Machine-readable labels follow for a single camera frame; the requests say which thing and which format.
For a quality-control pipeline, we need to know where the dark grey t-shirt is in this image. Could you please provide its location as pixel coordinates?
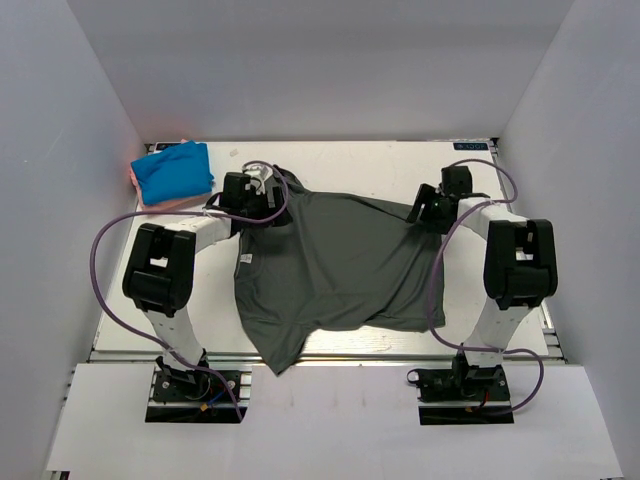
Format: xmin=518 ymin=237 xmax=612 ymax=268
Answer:
xmin=234 ymin=171 xmax=445 ymax=375

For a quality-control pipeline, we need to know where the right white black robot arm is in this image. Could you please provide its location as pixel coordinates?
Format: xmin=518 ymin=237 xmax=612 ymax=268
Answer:
xmin=407 ymin=160 xmax=558 ymax=399

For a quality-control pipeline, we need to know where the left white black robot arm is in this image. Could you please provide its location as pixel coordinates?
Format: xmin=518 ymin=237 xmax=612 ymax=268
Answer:
xmin=123 ymin=162 xmax=291 ymax=399

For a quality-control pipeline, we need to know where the folded pink t-shirt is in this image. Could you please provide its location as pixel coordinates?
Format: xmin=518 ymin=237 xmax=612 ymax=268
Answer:
xmin=128 ymin=138 xmax=211 ymax=217

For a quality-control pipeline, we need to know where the folded blue t-shirt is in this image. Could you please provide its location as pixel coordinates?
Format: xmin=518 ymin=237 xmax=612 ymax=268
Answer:
xmin=130 ymin=142 xmax=216 ymax=205

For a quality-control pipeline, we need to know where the blue logo sticker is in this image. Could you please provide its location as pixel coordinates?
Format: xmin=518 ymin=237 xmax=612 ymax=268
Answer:
xmin=453 ymin=142 xmax=489 ymax=151

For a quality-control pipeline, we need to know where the white front cover board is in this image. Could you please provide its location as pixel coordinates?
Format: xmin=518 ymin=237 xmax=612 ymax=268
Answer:
xmin=48 ymin=364 xmax=622 ymax=479

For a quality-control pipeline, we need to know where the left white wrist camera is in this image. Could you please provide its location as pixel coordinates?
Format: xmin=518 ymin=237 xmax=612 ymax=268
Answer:
xmin=242 ymin=165 xmax=273 ymax=195

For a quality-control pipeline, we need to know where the aluminium table frame rail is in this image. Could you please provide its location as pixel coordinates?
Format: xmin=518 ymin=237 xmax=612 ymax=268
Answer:
xmin=487 ymin=137 xmax=569 ymax=364

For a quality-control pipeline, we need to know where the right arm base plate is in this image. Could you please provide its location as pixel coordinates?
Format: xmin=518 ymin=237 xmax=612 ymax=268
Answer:
xmin=407 ymin=366 xmax=514 ymax=426

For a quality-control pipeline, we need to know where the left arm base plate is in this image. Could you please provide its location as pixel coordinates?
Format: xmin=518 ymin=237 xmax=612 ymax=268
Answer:
xmin=145 ymin=369 xmax=241 ymax=425

